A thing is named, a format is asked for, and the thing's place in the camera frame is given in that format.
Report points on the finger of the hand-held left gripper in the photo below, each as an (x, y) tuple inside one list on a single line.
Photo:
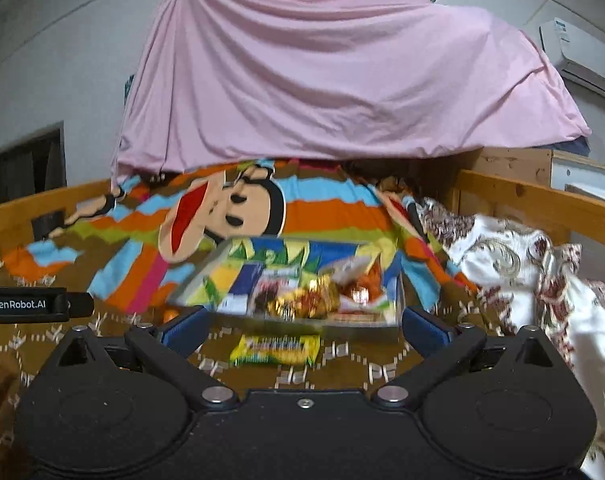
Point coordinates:
[(82, 306)]

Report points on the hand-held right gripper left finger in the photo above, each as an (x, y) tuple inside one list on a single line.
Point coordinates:
[(187, 329)]

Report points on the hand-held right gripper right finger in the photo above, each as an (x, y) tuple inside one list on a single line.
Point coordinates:
[(425, 329)]

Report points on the white packet with green top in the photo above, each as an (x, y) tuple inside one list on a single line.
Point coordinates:
[(377, 311)]

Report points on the blue white snack packet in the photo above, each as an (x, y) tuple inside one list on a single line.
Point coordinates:
[(245, 285)]

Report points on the red orange candy packet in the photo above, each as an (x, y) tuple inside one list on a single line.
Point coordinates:
[(365, 285)]

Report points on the yellow green snack packet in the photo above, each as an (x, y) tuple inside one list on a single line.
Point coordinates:
[(275, 350)]

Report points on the orange red snack packet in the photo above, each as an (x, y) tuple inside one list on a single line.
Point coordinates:
[(278, 290)]

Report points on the gold snack wrapper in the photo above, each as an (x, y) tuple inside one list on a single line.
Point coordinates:
[(302, 302)]

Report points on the white floral quilt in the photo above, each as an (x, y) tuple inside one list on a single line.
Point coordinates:
[(507, 255)]

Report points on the dark window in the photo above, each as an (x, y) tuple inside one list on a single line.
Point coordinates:
[(27, 165)]

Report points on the printed cartoon blanket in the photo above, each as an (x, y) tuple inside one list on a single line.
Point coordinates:
[(332, 210)]

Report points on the white cabinet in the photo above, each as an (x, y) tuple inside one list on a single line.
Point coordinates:
[(582, 170)]

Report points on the blue cloth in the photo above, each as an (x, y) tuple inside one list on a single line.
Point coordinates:
[(574, 144)]

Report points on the pink bed sheet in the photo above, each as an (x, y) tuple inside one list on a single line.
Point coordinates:
[(332, 75)]

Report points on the grey door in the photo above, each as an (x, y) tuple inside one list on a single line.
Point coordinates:
[(597, 120)]

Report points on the white air conditioner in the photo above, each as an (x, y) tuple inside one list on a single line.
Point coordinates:
[(567, 40)]

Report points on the wooden bed frame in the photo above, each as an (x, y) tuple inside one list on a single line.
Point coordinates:
[(522, 195)]

